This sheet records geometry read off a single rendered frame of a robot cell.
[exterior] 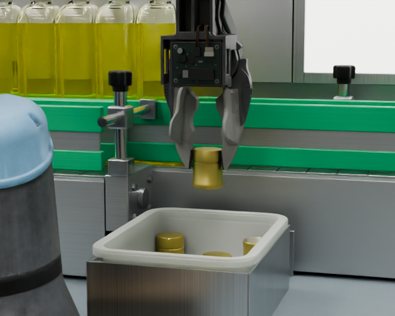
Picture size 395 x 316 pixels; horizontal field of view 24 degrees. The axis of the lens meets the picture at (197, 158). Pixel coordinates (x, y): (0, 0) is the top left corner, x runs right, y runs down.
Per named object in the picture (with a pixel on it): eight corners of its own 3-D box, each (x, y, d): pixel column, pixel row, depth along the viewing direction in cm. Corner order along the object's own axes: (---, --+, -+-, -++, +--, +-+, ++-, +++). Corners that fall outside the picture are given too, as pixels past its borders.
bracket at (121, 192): (157, 217, 119) (157, 163, 118) (133, 233, 110) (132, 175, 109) (131, 215, 120) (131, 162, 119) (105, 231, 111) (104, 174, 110)
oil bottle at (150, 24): (186, 158, 126) (186, 1, 123) (175, 164, 121) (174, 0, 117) (148, 157, 127) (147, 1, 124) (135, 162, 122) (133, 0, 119)
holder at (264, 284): (296, 276, 115) (297, 215, 114) (249, 351, 89) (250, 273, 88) (167, 266, 120) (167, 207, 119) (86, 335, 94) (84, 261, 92)
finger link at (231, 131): (214, 176, 99) (200, 91, 97) (225, 167, 104) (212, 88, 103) (242, 173, 98) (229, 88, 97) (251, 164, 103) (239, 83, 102)
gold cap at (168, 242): (159, 265, 113) (159, 230, 112) (187, 266, 112) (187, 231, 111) (152, 273, 109) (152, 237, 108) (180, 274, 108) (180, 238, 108)
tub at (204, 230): (291, 284, 110) (292, 213, 109) (251, 347, 89) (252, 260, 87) (153, 273, 115) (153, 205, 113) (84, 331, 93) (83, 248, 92)
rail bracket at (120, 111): (160, 162, 120) (160, 66, 118) (115, 184, 104) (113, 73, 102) (139, 160, 121) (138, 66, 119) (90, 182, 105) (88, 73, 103)
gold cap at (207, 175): (219, 190, 102) (219, 151, 102) (189, 189, 103) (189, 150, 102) (226, 184, 106) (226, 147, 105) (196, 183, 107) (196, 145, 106)
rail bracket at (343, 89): (360, 159, 128) (363, 63, 126) (355, 167, 121) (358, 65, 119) (332, 158, 129) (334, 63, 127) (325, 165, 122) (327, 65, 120)
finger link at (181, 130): (152, 170, 100) (164, 86, 98) (167, 161, 106) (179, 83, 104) (180, 175, 99) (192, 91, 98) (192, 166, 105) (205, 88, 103)
